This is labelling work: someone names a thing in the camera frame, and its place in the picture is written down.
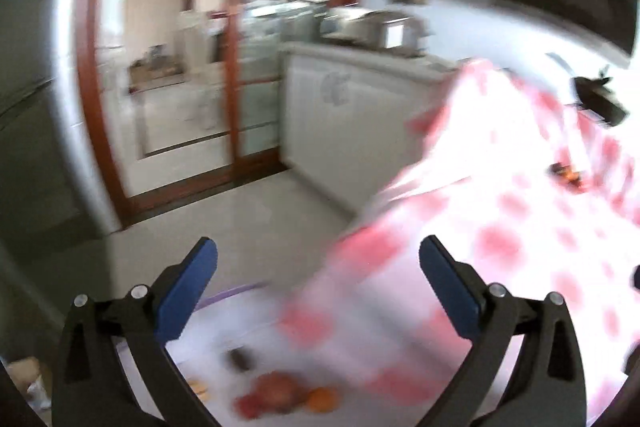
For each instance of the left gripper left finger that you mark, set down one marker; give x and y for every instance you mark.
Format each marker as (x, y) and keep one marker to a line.
(90, 385)

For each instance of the white kitchen cabinet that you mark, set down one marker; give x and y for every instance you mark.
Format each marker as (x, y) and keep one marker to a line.
(346, 112)

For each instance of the small yellow striped melon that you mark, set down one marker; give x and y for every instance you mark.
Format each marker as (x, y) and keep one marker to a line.
(199, 388)

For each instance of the dark brown mangosteen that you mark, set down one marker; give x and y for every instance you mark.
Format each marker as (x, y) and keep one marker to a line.
(240, 359)

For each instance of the large dark red apple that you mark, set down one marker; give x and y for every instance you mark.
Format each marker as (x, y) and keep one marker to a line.
(279, 392)

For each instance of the black frying pan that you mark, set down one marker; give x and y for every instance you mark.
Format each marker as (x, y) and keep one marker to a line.
(593, 94)

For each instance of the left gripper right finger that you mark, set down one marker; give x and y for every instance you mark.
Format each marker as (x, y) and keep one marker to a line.
(547, 383)

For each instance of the steel cooking pot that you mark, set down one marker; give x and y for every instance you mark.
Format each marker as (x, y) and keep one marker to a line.
(389, 32)

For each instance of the small orange fruit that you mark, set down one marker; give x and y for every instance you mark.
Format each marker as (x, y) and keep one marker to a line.
(568, 177)

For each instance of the red white checkered tablecloth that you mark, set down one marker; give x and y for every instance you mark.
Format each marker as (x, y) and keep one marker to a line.
(483, 188)

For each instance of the wooden glass sliding door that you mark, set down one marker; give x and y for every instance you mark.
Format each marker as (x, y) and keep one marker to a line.
(184, 96)

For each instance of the red tomato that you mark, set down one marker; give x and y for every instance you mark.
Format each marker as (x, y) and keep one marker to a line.
(248, 407)

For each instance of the small orange mandarin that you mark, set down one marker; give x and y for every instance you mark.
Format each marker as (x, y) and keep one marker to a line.
(322, 400)

